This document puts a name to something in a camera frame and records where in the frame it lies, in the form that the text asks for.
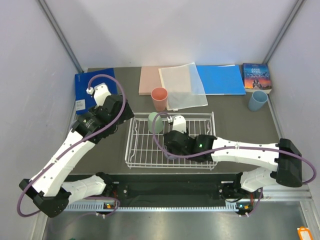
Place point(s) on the white mesh bag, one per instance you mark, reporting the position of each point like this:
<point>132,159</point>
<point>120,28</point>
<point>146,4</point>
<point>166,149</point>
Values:
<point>184,86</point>

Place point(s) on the white slotted cable duct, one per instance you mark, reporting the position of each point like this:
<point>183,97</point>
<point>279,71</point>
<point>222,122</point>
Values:
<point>109,205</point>

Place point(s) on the light blue folder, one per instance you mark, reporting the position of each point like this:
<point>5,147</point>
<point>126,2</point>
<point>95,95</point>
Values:
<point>221,79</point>

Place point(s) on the orange key tag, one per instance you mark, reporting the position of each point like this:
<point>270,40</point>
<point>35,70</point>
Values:
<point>304,233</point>

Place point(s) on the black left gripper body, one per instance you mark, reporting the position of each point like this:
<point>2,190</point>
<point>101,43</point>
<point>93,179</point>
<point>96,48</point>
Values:
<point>127,115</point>

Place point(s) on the blue cup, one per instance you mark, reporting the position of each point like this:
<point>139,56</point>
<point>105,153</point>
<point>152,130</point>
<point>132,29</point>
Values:
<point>257,100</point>

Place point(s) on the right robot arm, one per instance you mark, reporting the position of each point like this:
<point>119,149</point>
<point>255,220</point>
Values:
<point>276,163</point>

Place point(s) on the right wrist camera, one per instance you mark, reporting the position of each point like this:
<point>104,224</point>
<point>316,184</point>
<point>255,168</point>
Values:
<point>177,123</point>

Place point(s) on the Jane Eyre paperback book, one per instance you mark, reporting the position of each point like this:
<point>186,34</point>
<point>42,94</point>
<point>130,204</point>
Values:
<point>256,77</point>

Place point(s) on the pink board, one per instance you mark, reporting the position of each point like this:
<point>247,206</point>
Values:
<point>149,79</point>

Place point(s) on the pink cup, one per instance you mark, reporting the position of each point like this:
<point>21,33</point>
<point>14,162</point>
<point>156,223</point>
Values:
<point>159,97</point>

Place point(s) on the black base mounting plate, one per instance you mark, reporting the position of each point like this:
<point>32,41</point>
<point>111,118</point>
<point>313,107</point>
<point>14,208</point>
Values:
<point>175,190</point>

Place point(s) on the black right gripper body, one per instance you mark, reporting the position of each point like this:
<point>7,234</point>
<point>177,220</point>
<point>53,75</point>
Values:
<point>172,151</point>

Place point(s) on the dark blue folder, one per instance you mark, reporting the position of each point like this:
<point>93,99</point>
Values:
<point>84,101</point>

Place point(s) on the small purple cup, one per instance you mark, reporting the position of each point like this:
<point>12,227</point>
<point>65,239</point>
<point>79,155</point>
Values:
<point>171,156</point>

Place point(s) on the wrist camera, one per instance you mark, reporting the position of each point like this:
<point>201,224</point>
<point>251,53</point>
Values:
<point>177,123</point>
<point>99,93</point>

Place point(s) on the green cup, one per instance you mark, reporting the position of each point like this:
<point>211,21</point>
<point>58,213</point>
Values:
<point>155,123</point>

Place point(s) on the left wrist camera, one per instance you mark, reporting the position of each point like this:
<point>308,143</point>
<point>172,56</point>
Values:
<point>99,93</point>

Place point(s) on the white wire dish rack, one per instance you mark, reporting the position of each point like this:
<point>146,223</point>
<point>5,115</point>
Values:
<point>142,152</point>

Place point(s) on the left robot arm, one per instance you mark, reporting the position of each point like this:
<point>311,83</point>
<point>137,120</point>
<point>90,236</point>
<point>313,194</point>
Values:
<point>49,191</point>

